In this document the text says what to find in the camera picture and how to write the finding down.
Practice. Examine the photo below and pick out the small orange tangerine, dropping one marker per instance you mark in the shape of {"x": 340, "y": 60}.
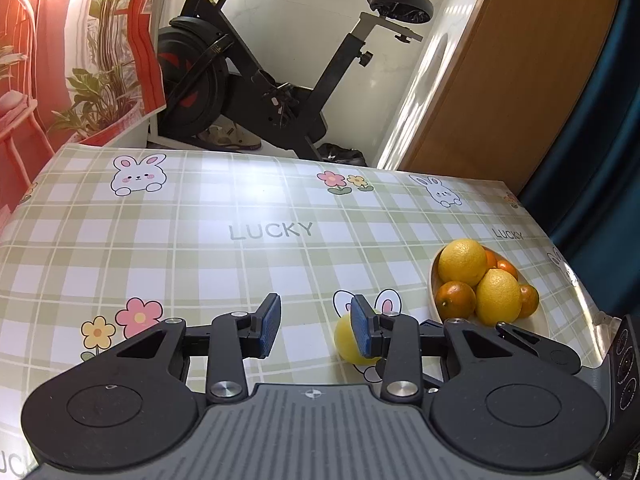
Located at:
{"x": 491, "y": 258}

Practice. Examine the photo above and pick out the beige oval plate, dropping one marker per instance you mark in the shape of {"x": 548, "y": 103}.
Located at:
{"x": 535, "y": 327}

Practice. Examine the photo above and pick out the brown wooden board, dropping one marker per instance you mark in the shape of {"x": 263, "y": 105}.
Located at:
{"x": 500, "y": 85}

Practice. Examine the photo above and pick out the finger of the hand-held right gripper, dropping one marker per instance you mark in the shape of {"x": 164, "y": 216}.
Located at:
{"x": 525, "y": 337}
{"x": 432, "y": 380}

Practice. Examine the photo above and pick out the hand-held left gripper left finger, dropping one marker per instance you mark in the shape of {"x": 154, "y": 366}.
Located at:
{"x": 270, "y": 327}

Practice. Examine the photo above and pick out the dark blue curtain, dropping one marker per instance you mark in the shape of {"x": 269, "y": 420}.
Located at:
{"x": 600, "y": 185}

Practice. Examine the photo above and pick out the clear table corner protector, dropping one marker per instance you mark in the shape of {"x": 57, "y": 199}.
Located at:
{"x": 602, "y": 320}

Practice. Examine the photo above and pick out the beige sandal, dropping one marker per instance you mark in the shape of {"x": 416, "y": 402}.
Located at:
{"x": 227, "y": 138}

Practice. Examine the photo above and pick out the dark greenish orange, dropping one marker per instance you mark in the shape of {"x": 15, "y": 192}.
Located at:
{"x": 529, "y": 300}
{"x": 455, "y": 300}

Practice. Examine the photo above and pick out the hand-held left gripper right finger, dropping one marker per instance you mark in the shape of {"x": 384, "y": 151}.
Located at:
{"x": 361, "y": 327}

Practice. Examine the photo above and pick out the green apple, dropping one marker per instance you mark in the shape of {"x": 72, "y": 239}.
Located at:
{"x": 345, "y": 345}

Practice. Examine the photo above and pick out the red plant wall poster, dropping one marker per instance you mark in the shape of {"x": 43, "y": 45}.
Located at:
{"x": 65, "y": 60}

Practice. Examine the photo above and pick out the bright orange mandarin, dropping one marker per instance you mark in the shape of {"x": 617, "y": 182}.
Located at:
{"x": 506, "y": 267}

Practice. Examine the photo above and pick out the black exercise bike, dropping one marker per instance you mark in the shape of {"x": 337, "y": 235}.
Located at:
{"x": 300, "y": 100}

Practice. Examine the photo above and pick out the large yellow lemon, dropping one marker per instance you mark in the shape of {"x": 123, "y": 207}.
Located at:
{"x": 497, "y": 295}

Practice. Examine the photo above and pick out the green checked tablecloth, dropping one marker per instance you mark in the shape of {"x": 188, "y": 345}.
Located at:
{"x": 200, "y": 260}

